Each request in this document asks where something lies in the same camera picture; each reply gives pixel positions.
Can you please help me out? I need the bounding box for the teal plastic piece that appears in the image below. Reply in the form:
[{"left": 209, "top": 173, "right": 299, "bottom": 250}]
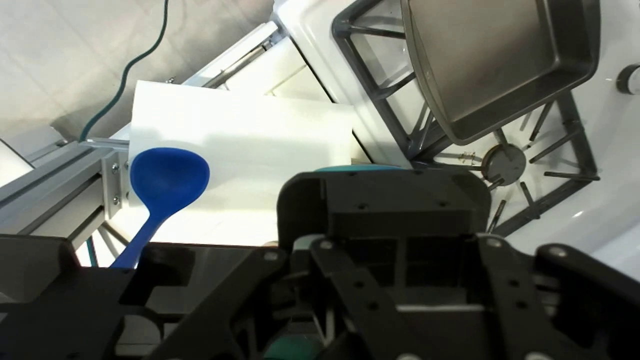
[{"left": 312, "top": 162, "right": 403, "bottom": 176}]

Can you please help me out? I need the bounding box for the black cast iron stove grate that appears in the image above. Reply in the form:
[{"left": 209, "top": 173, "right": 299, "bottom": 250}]
[{"left": 329, "top": 0, "right": 599, "bottom": 240}]

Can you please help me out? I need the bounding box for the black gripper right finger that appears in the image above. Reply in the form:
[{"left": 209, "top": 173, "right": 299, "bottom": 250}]
[{"left": 391, "top": 171, "right": 640, "bottom": 360}]

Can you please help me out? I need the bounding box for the green cable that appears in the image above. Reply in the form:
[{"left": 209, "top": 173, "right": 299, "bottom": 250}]
[{"left": 78, "top": 0, "right": 172, "bottom": 144}]

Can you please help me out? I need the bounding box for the small black-capped pepper bottle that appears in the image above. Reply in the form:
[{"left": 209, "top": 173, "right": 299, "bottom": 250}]
[{"left": 615, "top": 62, "right": 640, "bottom": 96}]

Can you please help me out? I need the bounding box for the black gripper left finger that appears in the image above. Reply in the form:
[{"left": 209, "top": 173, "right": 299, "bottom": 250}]
[{"left": 148, "top": 171, "right": 401, "bottom": 360}]

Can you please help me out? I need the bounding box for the white gas stove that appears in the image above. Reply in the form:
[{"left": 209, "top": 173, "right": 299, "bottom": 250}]
[{"left": 272, "top": 0, "right": 640, "bottom": 268}]

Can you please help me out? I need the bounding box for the blue plastic serving spoon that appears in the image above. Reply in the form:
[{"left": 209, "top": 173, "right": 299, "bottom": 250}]
[{"left": 108, "top": 147, "right": 211, "bottom": 272}]

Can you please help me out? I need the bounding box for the square dark grey pan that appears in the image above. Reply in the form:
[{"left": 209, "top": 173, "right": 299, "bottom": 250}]
[{"left": 397, "top": 0, "right": 603, "bottom": 148}]

